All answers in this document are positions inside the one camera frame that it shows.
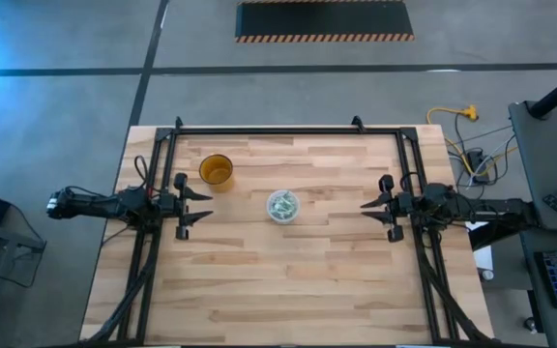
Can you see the desk caster wheel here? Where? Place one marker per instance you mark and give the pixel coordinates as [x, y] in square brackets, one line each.
[530, 324]

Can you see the amber plastic cup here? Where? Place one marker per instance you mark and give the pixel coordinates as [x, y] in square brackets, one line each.
[215, 171]

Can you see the clear plastic cup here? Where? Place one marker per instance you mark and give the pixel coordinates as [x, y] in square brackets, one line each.
[268, 207]

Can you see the black frame clamp bracket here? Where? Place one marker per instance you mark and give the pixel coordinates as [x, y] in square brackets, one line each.
[357, 123]
[178, 122]

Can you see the small white round cap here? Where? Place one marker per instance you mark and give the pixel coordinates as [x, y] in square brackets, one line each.
[487, 275]

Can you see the green stevia packet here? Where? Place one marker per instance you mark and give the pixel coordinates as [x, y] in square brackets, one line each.
[288, 211]
[282, 200]

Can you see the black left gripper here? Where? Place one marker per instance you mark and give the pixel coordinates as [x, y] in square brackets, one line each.
[169, 207]

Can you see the small black controller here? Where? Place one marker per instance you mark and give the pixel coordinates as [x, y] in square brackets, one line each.
[555, 203]

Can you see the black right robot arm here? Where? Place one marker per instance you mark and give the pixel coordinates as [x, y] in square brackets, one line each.
[477, 208]

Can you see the black orange-striped floor mat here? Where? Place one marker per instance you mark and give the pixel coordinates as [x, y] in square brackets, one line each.
[324, 19]

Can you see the black equipment stand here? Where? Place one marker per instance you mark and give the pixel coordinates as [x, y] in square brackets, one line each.
[17, 240]

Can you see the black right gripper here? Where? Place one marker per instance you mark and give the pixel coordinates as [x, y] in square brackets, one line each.
[402, 205]

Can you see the grey desk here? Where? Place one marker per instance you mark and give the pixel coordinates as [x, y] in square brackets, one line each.
[535, 290]
[544, 145]

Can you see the black desk support bar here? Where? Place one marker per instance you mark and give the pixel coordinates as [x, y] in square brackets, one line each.
[501, 232]

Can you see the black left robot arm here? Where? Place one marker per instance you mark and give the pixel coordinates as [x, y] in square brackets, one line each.
[95, 205]

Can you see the white paper sheet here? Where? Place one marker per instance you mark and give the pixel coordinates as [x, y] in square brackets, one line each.
[484, 258]

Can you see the black power strip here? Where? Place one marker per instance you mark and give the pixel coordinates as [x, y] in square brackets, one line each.
[477, 162]

